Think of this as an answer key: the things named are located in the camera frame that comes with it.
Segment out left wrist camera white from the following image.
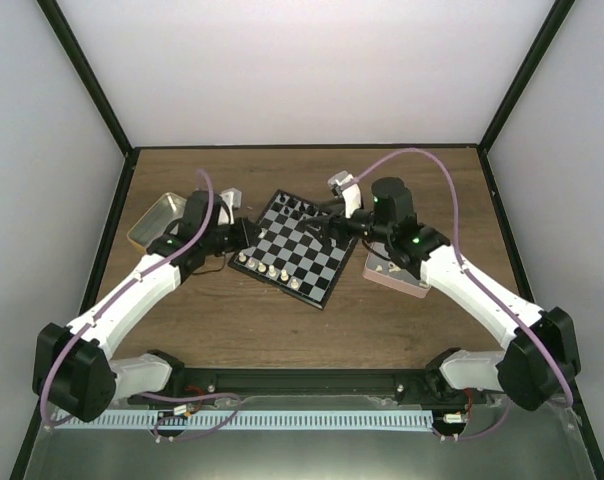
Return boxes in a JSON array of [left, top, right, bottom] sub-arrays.
[[218, 188, 242, 225]]

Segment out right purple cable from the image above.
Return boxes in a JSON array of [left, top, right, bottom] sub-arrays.
[[354, 148, 574, 444]]

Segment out black white chess board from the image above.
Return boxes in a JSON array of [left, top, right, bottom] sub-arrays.
[[228, 189, 357, 309]]

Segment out pink metal tin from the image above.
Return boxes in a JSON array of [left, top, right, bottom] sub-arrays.
[[362, 252, 431, 298]]

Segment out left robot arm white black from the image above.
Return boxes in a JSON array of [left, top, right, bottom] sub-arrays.
[[32, 188, 260, 422]]

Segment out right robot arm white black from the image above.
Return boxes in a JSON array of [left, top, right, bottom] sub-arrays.
[[301, 177, 581, 411]]

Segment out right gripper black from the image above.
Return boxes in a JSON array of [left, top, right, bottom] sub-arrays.
[[302, 199, 393, 248]]

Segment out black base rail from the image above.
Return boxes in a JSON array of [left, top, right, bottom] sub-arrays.
[[158, 367, 486, 407]]

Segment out black chess pieces row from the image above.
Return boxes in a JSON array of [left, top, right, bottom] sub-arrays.
[[269, 191, 327, 226]]

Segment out yellow metal tin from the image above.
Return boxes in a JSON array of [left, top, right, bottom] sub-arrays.
[[126, 192, 186, 254]]

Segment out white chess pieces in tin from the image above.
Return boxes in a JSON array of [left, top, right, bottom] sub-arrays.
[[374, 261, 401, 275]]

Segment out light blue slotted cable duct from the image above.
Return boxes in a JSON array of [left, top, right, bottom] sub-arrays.
[[60, 410, 433, 432]]

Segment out metal front plate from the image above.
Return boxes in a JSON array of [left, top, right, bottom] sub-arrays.
[[25, 398, 596, 479]]

